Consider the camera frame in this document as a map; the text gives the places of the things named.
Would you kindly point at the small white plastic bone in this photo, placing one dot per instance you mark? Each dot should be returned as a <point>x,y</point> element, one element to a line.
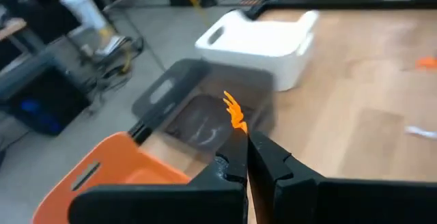
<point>421,132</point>

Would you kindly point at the white cylindrical container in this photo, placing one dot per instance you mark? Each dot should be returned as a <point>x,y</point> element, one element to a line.
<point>83,7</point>

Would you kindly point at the white plastic bin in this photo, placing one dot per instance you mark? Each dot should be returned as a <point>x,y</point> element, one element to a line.
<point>259,46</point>

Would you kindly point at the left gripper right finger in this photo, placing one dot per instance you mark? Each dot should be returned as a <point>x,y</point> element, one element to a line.
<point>269,169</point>

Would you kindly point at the orange plastic bin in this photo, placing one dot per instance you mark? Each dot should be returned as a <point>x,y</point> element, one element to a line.
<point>112,162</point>

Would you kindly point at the dark grey plastic bin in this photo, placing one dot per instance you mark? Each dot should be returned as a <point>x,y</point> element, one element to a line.
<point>239,80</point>

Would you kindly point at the small orange plastic spider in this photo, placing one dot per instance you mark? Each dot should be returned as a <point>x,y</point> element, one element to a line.
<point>426,63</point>
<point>235,114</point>

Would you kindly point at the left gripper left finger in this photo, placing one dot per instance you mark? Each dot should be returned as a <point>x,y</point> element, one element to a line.
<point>232,162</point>

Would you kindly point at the black cabinet blue lights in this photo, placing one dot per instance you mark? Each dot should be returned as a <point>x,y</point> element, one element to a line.
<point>51,108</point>

